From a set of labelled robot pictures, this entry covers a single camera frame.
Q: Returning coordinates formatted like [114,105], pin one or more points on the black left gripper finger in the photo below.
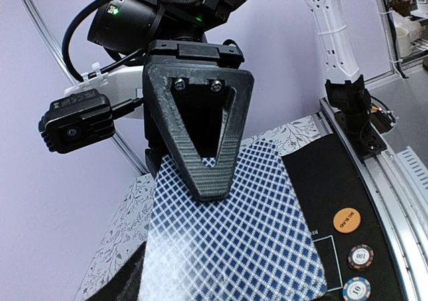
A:
[125,284]

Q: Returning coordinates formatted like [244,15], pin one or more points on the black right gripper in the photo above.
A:
[196,99]

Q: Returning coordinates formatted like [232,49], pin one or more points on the grey playing card deck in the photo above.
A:
[253,245]

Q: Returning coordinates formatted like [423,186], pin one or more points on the orange big blind button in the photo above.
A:
[347,220]

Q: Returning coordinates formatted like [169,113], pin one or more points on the blue peach poker chip stack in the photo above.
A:
[356,289]

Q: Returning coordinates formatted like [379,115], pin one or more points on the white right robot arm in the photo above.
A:
[125,28]

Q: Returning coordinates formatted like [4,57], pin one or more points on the black poker play mat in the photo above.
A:
[325,181]

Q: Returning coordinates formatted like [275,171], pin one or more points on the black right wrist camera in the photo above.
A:
[77,121]

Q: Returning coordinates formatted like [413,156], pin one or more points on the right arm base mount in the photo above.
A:
[361,117]

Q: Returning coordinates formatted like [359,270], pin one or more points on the front aluminium rail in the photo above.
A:
[402,215]

